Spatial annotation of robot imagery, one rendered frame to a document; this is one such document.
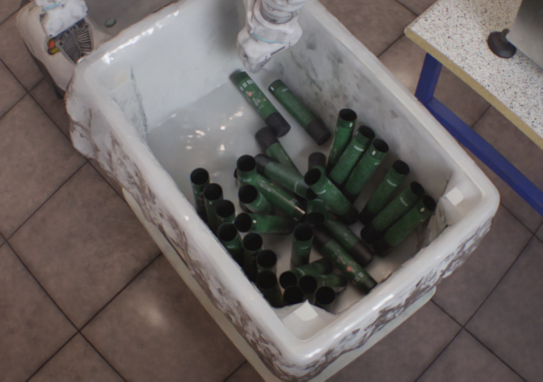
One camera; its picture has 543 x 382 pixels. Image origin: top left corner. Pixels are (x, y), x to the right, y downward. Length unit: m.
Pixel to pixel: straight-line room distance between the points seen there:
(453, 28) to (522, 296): 0.86
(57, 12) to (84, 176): 0.63
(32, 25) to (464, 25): 1.06
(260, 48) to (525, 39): 0.43
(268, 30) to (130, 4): 0.76
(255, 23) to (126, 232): 0.85
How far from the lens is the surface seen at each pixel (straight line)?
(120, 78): 1.20
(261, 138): 1.34
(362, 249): 1.25
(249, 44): 1.15
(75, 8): 1.42
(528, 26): 1.10
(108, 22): 1.77
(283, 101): 1.38
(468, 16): 1.21
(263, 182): 1.29
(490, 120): 2.02
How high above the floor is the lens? 1.64
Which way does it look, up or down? 63 degrees down
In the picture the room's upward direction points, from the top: 4 degrees clockwise
